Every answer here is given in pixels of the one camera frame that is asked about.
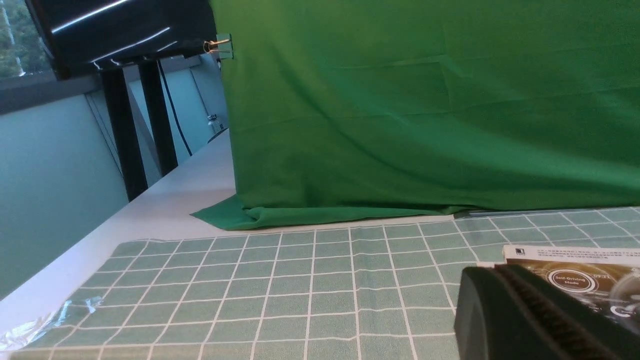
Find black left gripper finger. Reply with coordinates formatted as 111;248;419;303
454;264;640;360

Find top self-driving textbook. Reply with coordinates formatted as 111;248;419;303
501;244;640;335

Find green checkered tablecloth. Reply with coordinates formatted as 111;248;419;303
1;207;639;360

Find green backdrop cloth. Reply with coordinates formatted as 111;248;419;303
193;0;640;231

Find metal binder clip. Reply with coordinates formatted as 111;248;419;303
202;33;234;60

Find clear adhesive tape strip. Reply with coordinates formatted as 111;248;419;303
0;296;105;355

